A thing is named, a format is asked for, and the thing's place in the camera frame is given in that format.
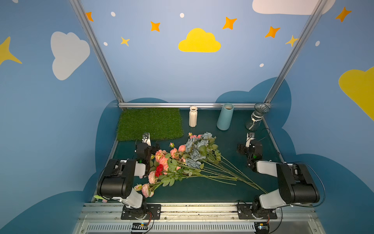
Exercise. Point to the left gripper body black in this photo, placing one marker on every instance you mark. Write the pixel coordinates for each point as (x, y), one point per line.
(143, 147)

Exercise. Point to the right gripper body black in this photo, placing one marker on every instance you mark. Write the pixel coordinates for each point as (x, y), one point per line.
(244, 147)

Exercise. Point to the red carnation flower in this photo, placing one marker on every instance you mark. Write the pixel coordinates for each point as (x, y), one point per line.
(168, 171)

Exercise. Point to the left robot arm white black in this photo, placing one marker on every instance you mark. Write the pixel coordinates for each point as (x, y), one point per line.
(116, 180)

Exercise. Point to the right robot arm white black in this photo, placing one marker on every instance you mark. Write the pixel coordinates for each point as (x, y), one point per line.
(295, 183)

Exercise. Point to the clear glass vase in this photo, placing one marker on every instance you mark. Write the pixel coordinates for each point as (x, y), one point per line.
(260, 109)

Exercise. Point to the teal cylindrical vase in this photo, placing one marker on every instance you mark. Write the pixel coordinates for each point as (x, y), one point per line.
(225, 117)

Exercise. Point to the white ribbed ceramic vase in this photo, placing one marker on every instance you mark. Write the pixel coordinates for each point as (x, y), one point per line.
(193, 116)

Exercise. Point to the pink flower bunch on table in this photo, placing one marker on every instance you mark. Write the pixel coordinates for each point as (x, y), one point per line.
(148, 188)

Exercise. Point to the green artificial grass mat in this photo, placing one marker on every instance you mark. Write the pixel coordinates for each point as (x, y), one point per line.
(160, 123)

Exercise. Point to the blue hydrangea bunch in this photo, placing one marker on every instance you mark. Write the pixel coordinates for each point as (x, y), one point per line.
(202, 148)

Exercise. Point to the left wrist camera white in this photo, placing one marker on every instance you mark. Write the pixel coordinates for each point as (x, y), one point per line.
(146, 139)

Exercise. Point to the aluminium frame back bar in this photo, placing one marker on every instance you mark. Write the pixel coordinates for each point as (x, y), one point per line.
(182, 105)

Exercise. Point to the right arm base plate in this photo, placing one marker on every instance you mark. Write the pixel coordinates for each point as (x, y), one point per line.
(250, 211)

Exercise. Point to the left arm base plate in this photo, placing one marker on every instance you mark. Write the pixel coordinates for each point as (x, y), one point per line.
(145, 212)

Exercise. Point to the aluminium rail front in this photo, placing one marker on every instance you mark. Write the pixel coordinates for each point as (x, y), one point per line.
(196, 218)

